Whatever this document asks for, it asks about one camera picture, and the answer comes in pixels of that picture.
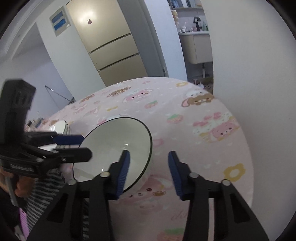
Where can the black phone holder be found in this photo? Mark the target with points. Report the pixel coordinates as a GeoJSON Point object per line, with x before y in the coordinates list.
{"type": "Point", "coordinates": [197, 23]}

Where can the beige bathroom vanity cabinet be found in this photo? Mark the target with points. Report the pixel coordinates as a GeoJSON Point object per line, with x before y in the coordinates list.
{"type": "Point", "coordinates": [196, 48]}

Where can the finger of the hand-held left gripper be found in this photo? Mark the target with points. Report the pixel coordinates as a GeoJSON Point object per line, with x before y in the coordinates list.
{"type": "Point", "coordinates": [76, 154]}
{"type": "Point", "coordinates": [67, 139]}

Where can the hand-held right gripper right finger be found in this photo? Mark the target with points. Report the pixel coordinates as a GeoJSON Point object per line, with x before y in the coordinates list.
{"type": "Point", "coordinates": [174, 171]}

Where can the white bowl with dark rim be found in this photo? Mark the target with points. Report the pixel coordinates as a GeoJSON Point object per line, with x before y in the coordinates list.
{"type": "Point", "coordinates": [115, 136]}

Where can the person's left hand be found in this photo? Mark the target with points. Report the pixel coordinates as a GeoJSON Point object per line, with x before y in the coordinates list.
{"type": "Point", "coordinates": [23, 187]}

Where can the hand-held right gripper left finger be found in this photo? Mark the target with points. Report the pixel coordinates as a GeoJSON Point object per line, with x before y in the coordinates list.
{"type": "Point", "coordinates": [123, 171]}

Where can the beige refrigerator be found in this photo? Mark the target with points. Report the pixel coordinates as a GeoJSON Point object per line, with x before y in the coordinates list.
{"type": "Point", "coordinates": [111, 46]}

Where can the purple plastic object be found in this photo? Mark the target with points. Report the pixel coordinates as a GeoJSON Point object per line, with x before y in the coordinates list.
{"type": "Point", "coordinates": [24, 222]}

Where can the pink cartoon printed tablecloth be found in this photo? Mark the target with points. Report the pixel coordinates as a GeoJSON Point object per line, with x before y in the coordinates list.
{"type": "Point", "coordinates": [185, 139]}

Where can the wall electrical panel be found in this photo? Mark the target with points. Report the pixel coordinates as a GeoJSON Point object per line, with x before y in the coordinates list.
{"type": "Point", "coordinates": [59, 20]}

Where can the green toiletry bottle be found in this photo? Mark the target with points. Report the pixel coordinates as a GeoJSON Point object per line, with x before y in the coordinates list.
{"type": "Point", "coordinates": [204, 26]}

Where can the vanity drain pipe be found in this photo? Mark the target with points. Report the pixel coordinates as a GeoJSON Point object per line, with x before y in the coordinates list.
{"type": "Point", "coordinates": [204, 69]}

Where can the thin metal pole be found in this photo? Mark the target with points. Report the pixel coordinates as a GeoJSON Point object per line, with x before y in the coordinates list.
{"type": "Point", "coordinates": [60, 93]}

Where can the striped cloth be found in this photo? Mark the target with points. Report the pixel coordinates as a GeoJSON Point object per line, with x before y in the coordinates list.
{"type": "Point", "coordinates": [46, 190]}

